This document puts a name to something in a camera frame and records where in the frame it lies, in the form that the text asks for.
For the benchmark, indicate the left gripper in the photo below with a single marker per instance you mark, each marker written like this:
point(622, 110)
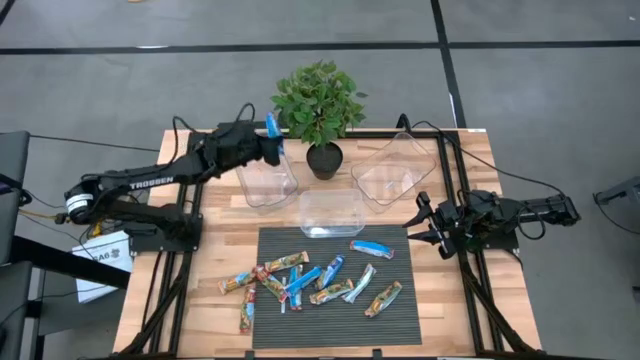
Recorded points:
point(237, 147)

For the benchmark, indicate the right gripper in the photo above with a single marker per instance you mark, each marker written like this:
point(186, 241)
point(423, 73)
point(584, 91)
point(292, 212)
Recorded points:
point(450, 220)

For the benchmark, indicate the blue white granola bar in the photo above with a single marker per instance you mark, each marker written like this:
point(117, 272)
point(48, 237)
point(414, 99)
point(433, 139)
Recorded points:
point(330, 272)
point(371, 249)

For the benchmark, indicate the white silver granola bar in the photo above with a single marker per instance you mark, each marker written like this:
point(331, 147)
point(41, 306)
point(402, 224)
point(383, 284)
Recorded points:
point(360, 283)

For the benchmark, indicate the red green granola bar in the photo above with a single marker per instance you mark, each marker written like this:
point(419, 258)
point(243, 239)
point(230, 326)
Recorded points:
point(271, 284)
point(236, 283)
point(287, 261)
point(247, 312)

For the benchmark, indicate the blue red-tipped granola bar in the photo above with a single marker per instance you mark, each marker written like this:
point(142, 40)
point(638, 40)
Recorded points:
point(296, 300)

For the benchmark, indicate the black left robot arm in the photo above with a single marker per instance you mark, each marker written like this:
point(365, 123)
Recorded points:
point(150, 182)

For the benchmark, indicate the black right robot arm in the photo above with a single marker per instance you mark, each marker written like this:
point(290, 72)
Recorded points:
point(545, 207)

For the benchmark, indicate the narrow clear plastic bin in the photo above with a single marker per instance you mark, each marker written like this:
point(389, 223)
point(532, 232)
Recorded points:
point(265, 187)

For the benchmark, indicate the wide clear plastic bin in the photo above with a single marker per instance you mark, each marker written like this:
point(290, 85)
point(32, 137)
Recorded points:
point(395, 172)

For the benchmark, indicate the green potted plant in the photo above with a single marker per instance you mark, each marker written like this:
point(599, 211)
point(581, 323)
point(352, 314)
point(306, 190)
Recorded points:
point(320, 105)

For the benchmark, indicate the small frosted plastic bin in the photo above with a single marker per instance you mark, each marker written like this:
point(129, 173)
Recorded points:
point(332, 212)

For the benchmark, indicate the dark ribbed placemat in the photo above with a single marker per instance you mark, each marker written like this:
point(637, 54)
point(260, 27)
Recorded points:
point(340, 330)

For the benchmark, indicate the grey metal stand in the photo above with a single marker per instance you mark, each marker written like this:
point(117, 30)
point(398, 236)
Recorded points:
point(625, 190)

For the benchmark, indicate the white printed paper sheet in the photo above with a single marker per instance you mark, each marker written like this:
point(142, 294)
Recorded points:
point(100, 285)

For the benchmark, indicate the black power plug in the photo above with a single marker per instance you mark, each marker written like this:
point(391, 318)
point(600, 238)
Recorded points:
point(62, 218)

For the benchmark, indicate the black floor beam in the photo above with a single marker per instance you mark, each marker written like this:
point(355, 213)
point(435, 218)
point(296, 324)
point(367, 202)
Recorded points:
point(65, 262)

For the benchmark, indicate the black aluminium rig frame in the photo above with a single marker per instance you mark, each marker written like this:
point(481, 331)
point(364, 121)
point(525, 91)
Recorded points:
point(360, 134)

